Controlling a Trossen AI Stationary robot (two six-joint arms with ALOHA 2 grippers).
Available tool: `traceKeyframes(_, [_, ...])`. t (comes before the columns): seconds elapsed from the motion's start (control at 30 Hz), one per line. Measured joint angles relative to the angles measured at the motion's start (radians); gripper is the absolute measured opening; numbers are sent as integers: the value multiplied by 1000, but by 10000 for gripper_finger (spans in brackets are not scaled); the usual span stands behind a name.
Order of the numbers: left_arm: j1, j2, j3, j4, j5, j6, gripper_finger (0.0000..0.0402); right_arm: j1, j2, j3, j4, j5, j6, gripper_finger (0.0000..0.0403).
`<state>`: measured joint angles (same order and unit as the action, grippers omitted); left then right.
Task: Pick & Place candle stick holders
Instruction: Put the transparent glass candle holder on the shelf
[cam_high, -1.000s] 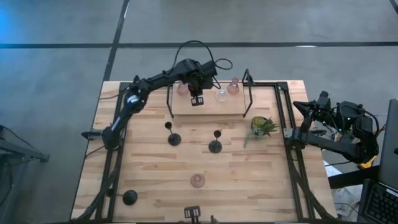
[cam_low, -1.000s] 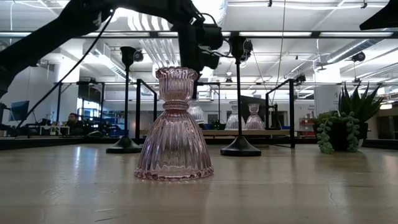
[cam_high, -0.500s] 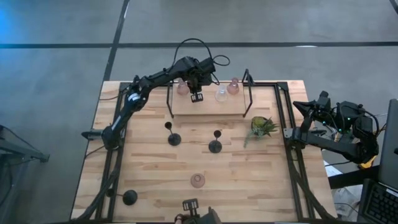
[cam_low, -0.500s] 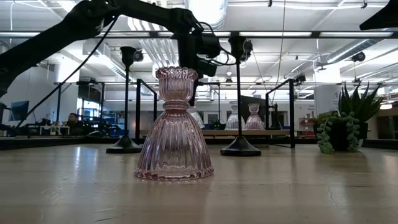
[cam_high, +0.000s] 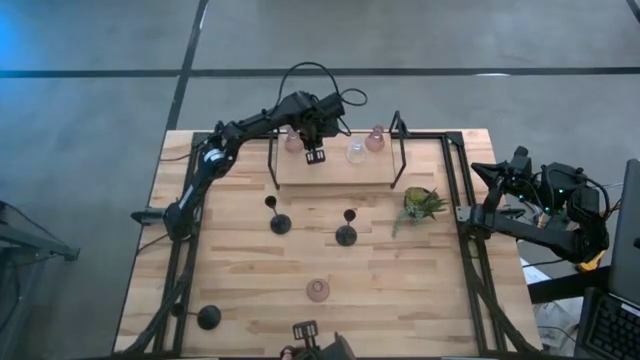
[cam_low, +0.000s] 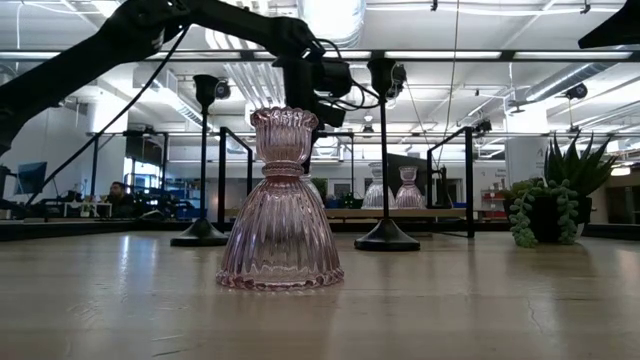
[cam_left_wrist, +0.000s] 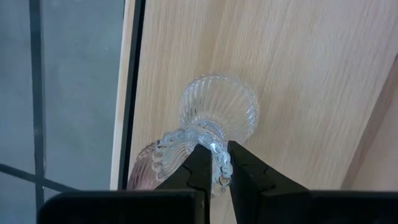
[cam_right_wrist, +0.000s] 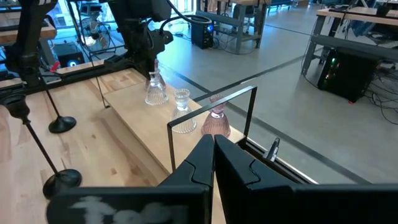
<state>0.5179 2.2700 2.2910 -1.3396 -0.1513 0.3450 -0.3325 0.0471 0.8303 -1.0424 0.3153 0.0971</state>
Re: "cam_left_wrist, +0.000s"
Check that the pink ribbed glass candle holder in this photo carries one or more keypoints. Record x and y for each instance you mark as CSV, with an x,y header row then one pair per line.
x,y
141,171

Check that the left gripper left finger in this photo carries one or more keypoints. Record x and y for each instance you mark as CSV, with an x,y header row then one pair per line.
x,y
124,208

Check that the clear ribbed glass candle holder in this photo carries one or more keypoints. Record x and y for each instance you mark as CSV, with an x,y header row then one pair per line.
x,y
217,105

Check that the wooden riser shelf black frame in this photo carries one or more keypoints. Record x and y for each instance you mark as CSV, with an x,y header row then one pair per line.
x,y
295,77

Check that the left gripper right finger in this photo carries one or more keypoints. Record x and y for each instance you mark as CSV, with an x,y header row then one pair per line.
x,y
280,205

